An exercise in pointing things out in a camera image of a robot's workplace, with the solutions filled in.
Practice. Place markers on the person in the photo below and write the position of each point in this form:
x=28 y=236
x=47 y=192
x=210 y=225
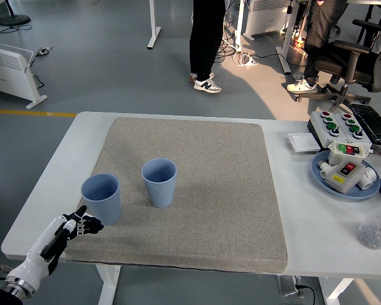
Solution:
x=203 y=38
x=320 y=25

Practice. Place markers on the clear bottle with red cap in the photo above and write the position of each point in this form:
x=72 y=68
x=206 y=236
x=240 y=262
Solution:
x=374 y=225

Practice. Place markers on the light blue ribbed cup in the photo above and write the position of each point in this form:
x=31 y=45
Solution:
x=160 y=190
x=106 y=206

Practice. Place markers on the black office chair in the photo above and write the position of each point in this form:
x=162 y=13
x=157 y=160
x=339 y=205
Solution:
x=362 y=70

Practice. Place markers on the black fan stand base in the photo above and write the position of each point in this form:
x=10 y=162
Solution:
x=13 y=20

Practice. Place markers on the black wrapped flat object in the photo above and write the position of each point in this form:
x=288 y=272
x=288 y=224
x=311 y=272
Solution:
x=374 y=124

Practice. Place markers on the white table leg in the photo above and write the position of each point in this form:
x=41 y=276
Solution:
x=335 y=292
x=109 y=286

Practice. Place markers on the blue plate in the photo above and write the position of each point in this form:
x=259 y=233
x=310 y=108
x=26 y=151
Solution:
x=355 y=194

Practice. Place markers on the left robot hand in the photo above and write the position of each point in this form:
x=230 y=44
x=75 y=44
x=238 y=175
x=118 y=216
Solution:
x=37 y=251

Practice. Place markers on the grey box under table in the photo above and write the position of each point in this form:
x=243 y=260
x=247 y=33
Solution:
x=287 y=286

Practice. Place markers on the grey-brown mat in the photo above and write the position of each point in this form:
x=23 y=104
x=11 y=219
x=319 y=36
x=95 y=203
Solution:
x=209 y=190

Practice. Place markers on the white desk leg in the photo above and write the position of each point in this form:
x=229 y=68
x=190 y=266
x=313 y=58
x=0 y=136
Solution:
x=285 y=41
x=153 y=31
x=239 y=25

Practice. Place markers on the grey red-button switch box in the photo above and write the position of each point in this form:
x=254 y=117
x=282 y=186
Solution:
x=346 y=184

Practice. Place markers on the grey floor power strip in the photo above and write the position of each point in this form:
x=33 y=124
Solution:
x=44 y=51

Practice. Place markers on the white push-button control box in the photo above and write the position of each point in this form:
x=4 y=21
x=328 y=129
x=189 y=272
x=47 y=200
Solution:
x=343 y=122
x=320 y=127

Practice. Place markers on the white green-red switch box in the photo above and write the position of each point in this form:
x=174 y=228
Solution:
x=336 y=155

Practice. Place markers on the white panel heater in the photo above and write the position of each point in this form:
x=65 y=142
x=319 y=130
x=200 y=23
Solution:
x=263 y=19
x=5 y=73

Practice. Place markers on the white wall switch plate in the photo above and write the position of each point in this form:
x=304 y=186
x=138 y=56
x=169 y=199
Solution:
x=303 y=142

